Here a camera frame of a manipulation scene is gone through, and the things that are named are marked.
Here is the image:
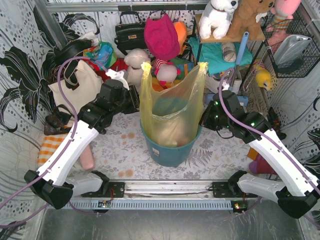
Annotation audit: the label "blue floor mop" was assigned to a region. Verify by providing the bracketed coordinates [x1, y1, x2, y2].
[204, 31, 249, 107]

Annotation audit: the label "yellow trash bag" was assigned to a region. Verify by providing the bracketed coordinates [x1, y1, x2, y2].
[139, 62, 208, 147]

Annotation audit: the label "teal trash bin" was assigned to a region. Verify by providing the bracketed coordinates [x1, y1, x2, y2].
[140, 124, 202, 168]

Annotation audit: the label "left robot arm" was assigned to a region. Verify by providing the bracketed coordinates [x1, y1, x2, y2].
[24, 79, 140, 210]

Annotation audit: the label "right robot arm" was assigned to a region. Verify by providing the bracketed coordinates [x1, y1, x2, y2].
[199, 90, 320, 219]

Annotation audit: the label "cream canvas tote bag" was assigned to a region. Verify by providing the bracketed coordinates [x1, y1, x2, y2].
[47, 59, 106, 116]

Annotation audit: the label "colourful printed bag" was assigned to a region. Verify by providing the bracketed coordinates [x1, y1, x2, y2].
[83, 41, 117, 71]

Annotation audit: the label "rainbow striped bag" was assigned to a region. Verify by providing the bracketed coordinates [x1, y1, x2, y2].
[151, 57, 194, 92]

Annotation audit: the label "white sneakers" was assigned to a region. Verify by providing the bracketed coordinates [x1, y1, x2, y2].
[205, 71, 242, 94]

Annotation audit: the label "red cloth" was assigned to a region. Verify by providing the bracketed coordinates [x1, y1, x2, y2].
[95, 58, 129, 83]

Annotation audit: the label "cream plush sheep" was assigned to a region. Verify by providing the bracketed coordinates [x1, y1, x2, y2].
[124, 48, 151, 86]

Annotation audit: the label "pink white plush doll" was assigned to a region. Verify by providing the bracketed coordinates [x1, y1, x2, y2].
[153, 58, 181, 85]

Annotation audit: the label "yellow plush duck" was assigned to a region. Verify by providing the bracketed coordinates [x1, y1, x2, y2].
[253, 61, 272, 91]

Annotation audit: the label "black leather handbag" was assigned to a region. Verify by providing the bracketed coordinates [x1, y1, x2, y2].
[114, 11, 148, 56]

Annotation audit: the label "teal folded cloth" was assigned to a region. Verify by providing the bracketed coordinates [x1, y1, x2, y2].
[188, 37, 253, 75]

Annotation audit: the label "purple orange sock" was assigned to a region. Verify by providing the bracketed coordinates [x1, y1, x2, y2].
[247, 148, 275, 174]

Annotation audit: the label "pink rolled towel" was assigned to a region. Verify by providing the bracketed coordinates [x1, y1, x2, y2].
[79, 145, 95, 171]

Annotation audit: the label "orange checkered cloth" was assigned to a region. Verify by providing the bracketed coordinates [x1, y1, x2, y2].
[37, 134, 67, 167]

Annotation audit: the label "magenta fabric hat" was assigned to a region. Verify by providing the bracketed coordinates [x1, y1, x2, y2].
[144, 14, 180, 61]

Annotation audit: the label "orange plush toy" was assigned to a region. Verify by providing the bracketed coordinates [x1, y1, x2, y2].
[173, 21, 187, 49]

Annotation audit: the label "white plush dog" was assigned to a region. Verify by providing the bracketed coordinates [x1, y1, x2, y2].
[198, 0, 239, 40]

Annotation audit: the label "silver foil pouch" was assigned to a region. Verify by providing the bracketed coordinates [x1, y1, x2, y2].
[273, 34, 312, 65]

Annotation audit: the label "brown teddy bear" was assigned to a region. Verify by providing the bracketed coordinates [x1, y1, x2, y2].
[227, 0, 275, 41]

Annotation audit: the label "pink plush toy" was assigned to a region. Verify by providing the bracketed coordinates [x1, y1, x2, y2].
[265, 0, 301, 46]

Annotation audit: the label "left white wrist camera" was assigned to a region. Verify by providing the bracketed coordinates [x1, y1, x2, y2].
[105, 69, 130, 91]

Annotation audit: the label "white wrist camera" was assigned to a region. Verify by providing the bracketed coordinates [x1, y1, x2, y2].
[220, 75, 232, 91]
[105, 69, 130, 91]

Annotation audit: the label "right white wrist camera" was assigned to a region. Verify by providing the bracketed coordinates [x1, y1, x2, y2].
[220, 75, 232, 91]

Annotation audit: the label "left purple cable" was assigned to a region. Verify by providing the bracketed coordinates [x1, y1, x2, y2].
[0, 56, 111, 230]

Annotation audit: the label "aluminium front rail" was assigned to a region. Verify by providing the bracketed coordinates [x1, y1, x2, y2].
[36, 178, 306, 201]

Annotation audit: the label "black wire basket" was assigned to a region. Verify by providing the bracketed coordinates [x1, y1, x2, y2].
[261, 12, 320, 78]

